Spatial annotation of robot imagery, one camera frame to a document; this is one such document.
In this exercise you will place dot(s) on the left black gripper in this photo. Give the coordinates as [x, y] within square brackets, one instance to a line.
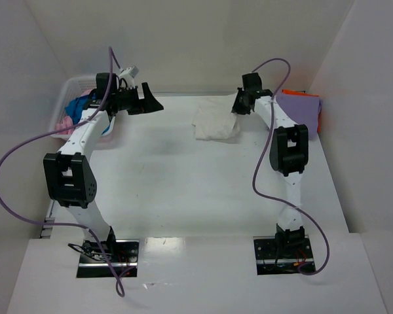
[138, 99]

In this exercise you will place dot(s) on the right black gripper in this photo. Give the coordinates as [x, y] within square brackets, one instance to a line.
[238, 104]

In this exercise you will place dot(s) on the white t shirt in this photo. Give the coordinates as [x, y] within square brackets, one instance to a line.
[214, 119]

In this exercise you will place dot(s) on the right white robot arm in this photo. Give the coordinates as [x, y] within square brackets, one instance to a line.
[288, 155]

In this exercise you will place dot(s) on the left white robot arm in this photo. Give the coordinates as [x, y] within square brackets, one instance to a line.
[69, 177]

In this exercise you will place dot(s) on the folded orange t shirt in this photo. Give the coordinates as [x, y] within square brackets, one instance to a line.
[298, 93]

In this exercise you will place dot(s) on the folded purple t shirt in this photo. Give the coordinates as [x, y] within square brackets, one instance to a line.
[303, 112]

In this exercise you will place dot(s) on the blue t shirt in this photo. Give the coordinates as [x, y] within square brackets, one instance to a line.
[74, 112]

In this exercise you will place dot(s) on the pink t shirt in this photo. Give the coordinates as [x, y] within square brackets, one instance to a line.
[69, 132]

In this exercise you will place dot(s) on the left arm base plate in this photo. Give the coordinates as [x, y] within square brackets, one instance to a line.
[92, 264]

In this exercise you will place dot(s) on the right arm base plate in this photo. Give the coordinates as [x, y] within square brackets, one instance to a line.
[268, 262]

